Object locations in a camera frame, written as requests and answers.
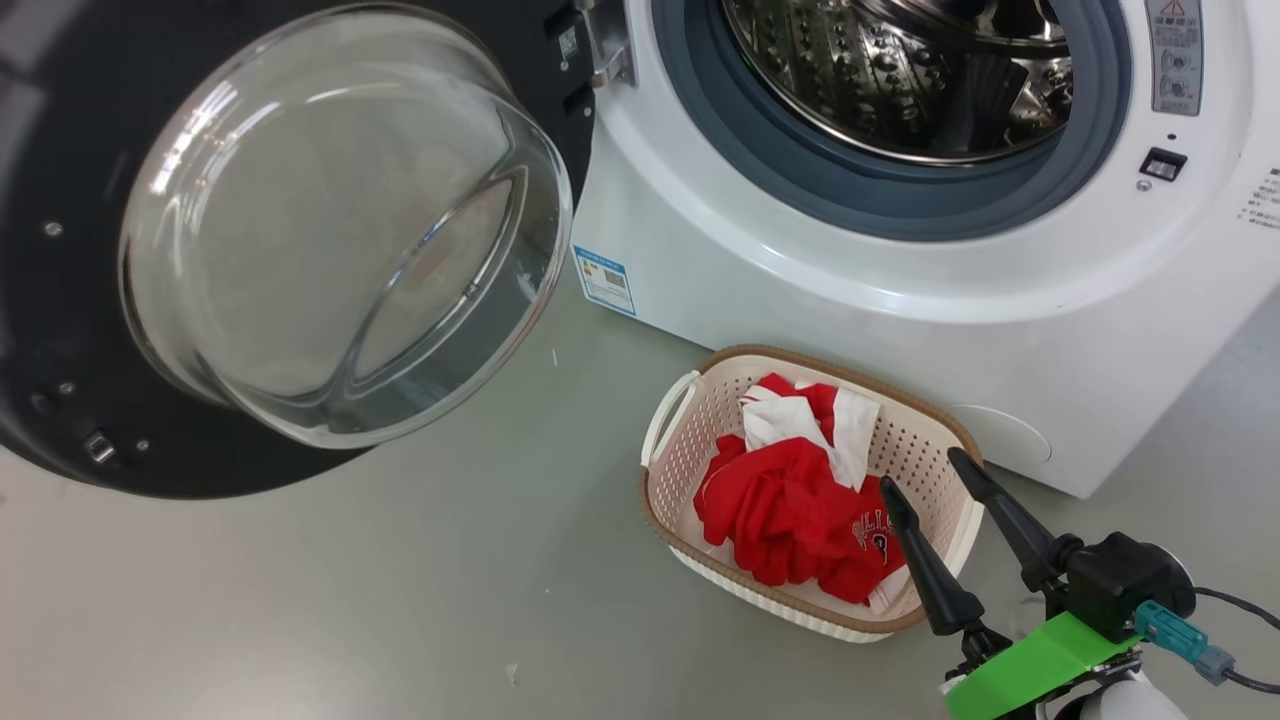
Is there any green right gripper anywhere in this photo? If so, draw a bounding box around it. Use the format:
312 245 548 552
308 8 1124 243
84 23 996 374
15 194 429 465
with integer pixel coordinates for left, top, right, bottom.
878 447 1146 720

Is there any red and white garment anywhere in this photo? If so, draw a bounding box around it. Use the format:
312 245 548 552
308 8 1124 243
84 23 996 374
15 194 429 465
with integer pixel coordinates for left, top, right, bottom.
693 373 913 613

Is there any round glass washing machine door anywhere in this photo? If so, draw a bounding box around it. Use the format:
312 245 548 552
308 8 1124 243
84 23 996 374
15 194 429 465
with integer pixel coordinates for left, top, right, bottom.
0 0 596 499

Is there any white front-load washing machine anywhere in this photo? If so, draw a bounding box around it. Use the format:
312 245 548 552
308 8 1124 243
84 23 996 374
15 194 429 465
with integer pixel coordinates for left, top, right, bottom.
570 0 1280 499

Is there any cream perforated laundry basket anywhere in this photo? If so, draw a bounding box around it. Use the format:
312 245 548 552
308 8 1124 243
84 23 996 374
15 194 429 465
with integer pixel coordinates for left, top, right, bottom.
640 345 986 643

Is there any stainless steel washing machine drum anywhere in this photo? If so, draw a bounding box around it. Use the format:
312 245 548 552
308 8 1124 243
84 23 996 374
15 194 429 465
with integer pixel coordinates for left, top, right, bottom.
722 0 1073 166

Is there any metal door hinge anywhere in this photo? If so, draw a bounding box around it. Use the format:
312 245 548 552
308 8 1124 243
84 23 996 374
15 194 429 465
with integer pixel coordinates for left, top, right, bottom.
575 0 636 89

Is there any round white filter cover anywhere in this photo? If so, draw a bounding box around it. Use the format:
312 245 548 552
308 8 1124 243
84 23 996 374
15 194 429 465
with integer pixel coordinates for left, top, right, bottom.
950 405 1053 466

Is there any blue energy label sticker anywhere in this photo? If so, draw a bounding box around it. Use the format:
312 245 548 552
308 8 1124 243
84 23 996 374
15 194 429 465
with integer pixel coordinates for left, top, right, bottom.
572 246 638 317

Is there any grey warning label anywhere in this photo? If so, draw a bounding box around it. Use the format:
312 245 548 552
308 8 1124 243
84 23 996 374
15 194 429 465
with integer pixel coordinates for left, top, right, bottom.
1148 0 1204 116

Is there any teal camera cable connector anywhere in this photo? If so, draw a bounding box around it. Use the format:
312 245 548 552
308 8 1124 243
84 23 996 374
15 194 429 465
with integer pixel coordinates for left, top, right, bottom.
1135 600 1236 686

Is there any thin black camera cable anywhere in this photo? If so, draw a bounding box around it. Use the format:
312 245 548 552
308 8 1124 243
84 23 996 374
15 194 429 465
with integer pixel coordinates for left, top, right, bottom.
1195 585 1280 696

